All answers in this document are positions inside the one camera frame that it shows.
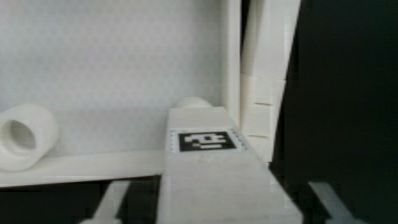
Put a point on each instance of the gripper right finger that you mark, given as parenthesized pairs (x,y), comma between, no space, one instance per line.
(324,207)

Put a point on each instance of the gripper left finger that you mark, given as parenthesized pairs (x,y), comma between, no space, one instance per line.
(129,203)

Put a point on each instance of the white desk top tray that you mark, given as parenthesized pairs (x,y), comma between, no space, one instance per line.
(107,58)

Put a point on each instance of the white leg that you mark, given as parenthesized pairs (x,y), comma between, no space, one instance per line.
(219,188)

